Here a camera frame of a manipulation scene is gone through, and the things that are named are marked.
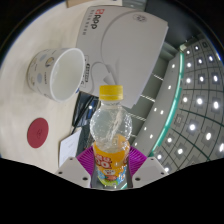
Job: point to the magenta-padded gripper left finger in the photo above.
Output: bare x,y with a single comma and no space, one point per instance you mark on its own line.
71,170

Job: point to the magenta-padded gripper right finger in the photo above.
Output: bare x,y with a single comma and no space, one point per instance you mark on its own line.
150,170

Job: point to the yellow-capped orange-label drink bottle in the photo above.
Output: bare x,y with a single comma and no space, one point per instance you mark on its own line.
111,163

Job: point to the flat round red coaster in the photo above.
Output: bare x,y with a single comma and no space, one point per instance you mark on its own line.
37,132

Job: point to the black desk phone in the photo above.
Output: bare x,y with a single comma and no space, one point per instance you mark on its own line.
85,113

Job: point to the group of ceiling lights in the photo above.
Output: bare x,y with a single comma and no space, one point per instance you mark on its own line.
199,101

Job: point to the white paper carton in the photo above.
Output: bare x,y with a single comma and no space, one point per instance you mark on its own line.
126,50

